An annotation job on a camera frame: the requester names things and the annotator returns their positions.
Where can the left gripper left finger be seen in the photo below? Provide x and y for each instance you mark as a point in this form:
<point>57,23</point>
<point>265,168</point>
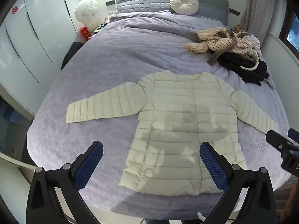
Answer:
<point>43,205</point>

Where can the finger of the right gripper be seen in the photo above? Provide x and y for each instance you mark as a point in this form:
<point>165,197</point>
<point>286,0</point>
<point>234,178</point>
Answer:
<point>283,145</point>
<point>294,135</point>

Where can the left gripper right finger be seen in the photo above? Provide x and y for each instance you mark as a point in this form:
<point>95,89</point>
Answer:
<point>259,203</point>

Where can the cream quilted down jacket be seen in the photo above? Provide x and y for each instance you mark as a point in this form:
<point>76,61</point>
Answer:
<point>176,113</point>

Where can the black garment pile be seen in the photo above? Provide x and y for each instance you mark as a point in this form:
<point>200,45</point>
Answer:
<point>235,62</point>

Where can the window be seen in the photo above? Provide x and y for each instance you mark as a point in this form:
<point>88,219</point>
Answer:
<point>289,31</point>

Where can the beige striped garment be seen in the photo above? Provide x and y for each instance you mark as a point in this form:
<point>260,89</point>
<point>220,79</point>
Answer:
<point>220,40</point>

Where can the grey curtain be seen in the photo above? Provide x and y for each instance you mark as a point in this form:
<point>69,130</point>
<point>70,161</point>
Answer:
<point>257,17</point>

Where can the grey quilted headboard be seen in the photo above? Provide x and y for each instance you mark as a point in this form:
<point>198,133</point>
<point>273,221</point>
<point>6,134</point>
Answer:
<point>214,9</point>

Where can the lavender plush bed blanket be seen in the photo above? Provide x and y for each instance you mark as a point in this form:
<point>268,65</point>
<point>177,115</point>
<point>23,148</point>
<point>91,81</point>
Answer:
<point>127,49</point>

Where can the round white pleated cushion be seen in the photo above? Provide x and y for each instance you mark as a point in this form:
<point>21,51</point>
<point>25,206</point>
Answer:
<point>185,7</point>

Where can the white wardrobe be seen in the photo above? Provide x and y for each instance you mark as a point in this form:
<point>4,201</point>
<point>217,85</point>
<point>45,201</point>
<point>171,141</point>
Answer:
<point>35,37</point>

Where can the red gift box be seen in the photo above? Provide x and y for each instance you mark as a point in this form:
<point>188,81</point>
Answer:
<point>85,33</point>

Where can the white floral plastic bag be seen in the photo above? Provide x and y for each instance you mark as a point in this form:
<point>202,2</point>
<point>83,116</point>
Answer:
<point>87,12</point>

